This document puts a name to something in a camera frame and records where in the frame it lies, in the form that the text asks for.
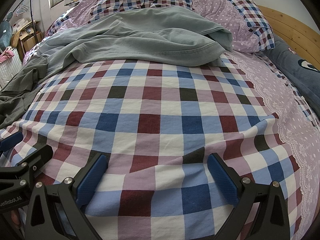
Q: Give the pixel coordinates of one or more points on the teal plush toy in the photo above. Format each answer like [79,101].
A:
[4,32]

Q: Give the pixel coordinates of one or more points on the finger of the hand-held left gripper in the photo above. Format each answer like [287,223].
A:
[37,158]
[10,140]

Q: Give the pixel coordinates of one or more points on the light grey-green shirt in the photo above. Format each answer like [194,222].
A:
[140,37]

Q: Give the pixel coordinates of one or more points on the wooden headboard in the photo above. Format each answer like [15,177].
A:
[292,27]

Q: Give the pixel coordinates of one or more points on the blue plush cushion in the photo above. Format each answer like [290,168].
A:
[295,65]

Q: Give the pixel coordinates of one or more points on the black clothes rack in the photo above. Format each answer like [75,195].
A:
[31,12]

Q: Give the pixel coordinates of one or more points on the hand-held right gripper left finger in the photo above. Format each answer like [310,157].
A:
[92,177]

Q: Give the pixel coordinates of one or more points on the dark grey t-shirt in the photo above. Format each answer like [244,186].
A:
[22,85]

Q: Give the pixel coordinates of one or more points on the brown cardboard box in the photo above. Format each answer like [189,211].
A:
[30,40]

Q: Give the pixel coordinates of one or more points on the pink cloth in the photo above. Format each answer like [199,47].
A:
[6,53]

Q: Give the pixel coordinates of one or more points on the checked bed sheet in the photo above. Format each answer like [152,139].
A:
[160,120]

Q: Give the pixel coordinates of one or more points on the white storage box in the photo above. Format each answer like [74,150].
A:
[8,66]

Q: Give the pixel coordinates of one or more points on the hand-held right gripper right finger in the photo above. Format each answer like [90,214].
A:
[221,177]

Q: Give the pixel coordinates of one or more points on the checked purple pillow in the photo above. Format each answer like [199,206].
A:
[237,22]

